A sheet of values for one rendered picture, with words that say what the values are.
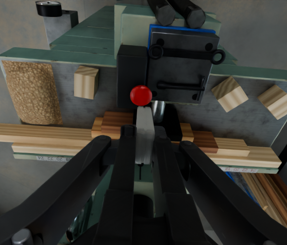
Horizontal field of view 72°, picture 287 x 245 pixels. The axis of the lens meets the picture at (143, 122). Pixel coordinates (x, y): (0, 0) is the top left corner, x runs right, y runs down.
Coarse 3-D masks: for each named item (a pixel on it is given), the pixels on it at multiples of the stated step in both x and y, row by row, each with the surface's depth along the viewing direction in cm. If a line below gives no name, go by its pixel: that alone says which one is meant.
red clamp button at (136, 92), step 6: (132, 90) 26; (138, 90) 26; (144, 90) 26; (150, 90) 26; (132, 96) 26; (138, 96) 26; (144, 96) 26; (150, 96) 26; (138, 102) 27; (144, 102) 27
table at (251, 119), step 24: (120, 24) 35; (24, 48) 40; (72, 72) 37; (216, 72) 38; (240, 72) 39; (264, 72) 40; (72, 96) 40; (96, 96) 40; (72, 120) 44; (192, 120) 44; (216, 120) 44; (240, 120) 44; (264, 120) 44; (264, 144) 48
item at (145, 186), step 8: (136, 168) 32; (144, 168) 32; (136, 176) 31; (144, 176) 31; (136, 184) 30; (144, 184) 30; (152, 184) 30; (136, 192) 31; (144, 192) 31; (152, 192) 31; (152, 200) 33
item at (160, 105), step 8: (152, 104) 35; (160, 104) 34; (136, 112) 39; (152, 112) 36; (160, 112) 35; (168, 112) 40; (176, 112) 40; (160, 120) 36; (168, 120) 38; (176, 120) 38; (168, 128) 36; (176, 128) 36; (168, 136) 34; (176, 136) 34
